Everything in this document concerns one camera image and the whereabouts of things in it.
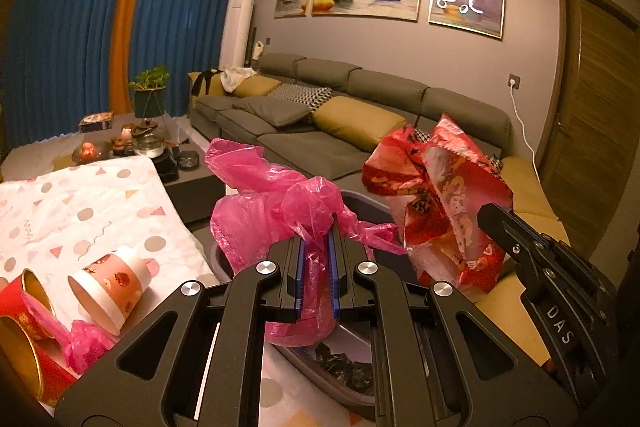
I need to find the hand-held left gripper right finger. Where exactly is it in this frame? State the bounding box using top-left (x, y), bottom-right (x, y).
top-left (327, 227), bottom-right (581, 427)

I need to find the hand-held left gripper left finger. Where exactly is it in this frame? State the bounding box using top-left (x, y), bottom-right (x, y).
top-left (54, 234), bottom-right (307, 427)

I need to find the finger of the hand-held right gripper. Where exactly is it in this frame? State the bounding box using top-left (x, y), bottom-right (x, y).
top-left (476, 202), bottom-right (568, 280)

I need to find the red printed plastic bag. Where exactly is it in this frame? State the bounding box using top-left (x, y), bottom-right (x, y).
top-left (361, 114), bottom-right (516, 297)

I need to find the large pink plastic bag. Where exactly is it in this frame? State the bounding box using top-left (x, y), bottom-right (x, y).
top-left (204, 138), bottom-right (408, 348)

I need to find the grey plastic bin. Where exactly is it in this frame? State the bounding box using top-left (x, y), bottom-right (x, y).
top-left (210, 187), bottom-right (426, 408)

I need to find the small pink plastic bag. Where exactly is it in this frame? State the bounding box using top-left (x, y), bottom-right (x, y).
top-left (25, 294), bottom-right (118, 374)

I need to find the black plastic bag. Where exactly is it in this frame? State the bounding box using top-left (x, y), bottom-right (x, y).
top-left (312, 342), bottom-right (373, 395)

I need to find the grey sectional sofa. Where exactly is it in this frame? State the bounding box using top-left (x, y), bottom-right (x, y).
top-left (189, 53), bottom-right (573, 358)

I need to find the dark coffee table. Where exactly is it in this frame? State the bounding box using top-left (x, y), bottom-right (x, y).
top-left (50, 114), bottom-right (226, 225)

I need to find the wooden door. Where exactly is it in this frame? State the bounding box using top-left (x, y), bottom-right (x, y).
top-left (537, 0), bottom-right (640, 258)

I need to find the large mustard pillow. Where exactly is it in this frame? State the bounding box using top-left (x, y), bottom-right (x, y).
top-left (312, 96), bottom-right (407, 146)

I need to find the flat grey pillow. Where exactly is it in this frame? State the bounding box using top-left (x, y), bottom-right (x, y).
top-left (232, 97), bottom-right (313, 128)

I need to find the peach patterned paper cup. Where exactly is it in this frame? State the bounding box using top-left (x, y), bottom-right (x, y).
top-left (67, 246), bottom-right (153, 337)

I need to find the small mustard pillow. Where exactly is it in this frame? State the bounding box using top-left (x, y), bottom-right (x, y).
top-left (235, 76), bottom-right (282, 98)

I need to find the glass kettle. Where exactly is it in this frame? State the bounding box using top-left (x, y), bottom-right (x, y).
top-left (132, 132), bottom-right (163, 158)

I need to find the white cloth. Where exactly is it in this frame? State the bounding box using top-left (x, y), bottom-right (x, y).
top-left (220, 66), bottom-right (258, 94)

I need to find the black clothing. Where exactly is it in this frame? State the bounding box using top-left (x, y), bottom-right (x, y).
top-left (192, 69), bottom-right (221, 96)

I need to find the white patterned tablecloth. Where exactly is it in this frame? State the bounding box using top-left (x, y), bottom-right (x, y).
top-left (0, 154), bottom-right (373, 427)

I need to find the fruit plate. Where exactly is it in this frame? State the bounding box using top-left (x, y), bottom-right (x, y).
top-left (72, 141), bottom-right (108, 164)

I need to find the potted plant on stand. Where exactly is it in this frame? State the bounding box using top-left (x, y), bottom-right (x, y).
top-left (128, 66), bottom-right (171, 118)

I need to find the white standing air conditioner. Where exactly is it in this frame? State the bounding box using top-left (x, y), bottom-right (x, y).
top-left (218, 0), bottom-right (255, 70)

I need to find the printed gift box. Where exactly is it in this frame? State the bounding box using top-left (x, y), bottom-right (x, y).
top-left (79, 112), bottom-right (115, 132)

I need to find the red paper cup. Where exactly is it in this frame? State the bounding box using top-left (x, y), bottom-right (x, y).
top-left (0, 317), bottom-right (77, 408)
top-left (0, 269), bottom-right (66, 343)

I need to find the blue curtain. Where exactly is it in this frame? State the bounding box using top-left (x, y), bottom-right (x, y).
top-left (0, 0), bottom-right (126, 148)
top-left (135, 0), bottom-right (263, 118)

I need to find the orange curtain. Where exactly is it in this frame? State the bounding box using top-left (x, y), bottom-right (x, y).
top-left (109, 0), bottom-right (153, 115)

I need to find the white power cable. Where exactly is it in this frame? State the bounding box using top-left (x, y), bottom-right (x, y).
top-left (510, 82), bottom-right (543, 178)

